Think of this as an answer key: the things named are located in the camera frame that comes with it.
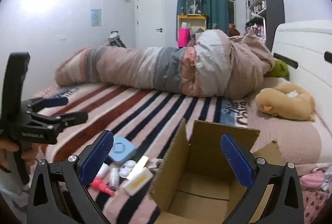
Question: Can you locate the bright pink box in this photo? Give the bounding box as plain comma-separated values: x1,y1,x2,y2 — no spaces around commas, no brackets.
178,27,190,48

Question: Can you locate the pink nail polish bottle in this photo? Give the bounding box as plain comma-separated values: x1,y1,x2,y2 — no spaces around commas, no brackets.
89,179,116,196

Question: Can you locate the light blue wall poster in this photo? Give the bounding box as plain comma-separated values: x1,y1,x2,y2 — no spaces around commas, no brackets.
91,9,102,27

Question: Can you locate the pink quilted bed sheet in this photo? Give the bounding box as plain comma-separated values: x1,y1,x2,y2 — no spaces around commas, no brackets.
244,76,332,175

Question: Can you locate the window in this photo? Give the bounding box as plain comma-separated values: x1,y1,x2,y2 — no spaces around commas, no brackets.
225,0,235,30

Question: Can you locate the white rectangular case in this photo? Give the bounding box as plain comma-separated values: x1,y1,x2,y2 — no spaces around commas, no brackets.
122,169,154,197

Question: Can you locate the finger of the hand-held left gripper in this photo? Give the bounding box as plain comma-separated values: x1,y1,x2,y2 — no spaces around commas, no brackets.
22,96,69,113
27,110,89,134

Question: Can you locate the light blue square case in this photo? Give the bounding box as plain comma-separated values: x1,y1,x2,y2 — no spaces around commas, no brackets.
107,136,135,167

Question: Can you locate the yellow shelf unit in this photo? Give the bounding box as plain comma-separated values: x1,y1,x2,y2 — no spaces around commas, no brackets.
177,14,208,43

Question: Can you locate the teal curtain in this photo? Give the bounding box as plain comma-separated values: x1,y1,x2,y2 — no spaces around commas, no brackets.
177,0,229,32

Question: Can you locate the green plush toy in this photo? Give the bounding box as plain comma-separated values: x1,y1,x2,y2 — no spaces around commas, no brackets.
263,59,289,78

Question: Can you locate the person's left hand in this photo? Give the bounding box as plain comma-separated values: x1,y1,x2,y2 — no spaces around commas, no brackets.
0,140,38,170

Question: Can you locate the white door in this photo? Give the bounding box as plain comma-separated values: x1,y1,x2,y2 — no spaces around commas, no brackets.
135,0,165,48

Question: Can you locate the brown teddy bear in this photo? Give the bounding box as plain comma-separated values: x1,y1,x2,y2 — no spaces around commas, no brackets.
228,24,240,37

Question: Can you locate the pink polka dot cloth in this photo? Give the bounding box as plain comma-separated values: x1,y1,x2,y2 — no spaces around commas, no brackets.
302,188,330,224

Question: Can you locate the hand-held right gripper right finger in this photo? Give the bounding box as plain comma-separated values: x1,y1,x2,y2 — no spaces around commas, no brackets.
220,133,304,224

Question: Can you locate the person's left forearm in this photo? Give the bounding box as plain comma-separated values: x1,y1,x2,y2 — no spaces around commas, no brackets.
0,168,30,217

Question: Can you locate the striped fleece blanket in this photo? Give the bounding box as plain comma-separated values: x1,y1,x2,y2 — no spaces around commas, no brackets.
26,82,249,224

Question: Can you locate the white contact lens case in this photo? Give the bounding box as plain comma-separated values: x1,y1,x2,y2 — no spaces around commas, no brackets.
119,160,137,180

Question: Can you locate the glass display case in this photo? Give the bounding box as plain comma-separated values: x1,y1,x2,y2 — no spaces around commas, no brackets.
185,0,203,15

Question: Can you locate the pink grey rolled duvet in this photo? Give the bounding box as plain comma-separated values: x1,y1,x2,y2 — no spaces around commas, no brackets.
55,29,275,99

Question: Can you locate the pink bag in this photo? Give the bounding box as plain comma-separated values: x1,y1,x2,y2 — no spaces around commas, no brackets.
299,165,331,191

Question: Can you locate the gold rectangular case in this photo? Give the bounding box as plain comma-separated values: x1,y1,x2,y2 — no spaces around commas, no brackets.
126,156,149,180

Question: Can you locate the brown cardboard box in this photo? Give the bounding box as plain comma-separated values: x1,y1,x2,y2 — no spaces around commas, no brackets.
148,118,286,224

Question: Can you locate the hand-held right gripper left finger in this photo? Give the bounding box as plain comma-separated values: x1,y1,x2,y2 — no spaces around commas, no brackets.
27,130,115,224

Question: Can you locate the tan plush toy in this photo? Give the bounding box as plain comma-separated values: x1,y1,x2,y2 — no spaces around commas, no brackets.
255,83,316,122

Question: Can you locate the black grey luggage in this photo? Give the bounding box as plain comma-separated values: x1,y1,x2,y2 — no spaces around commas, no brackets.
105,30,127,48

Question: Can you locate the white bed headboard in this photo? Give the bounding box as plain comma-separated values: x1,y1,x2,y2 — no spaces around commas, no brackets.
270,20,332,133

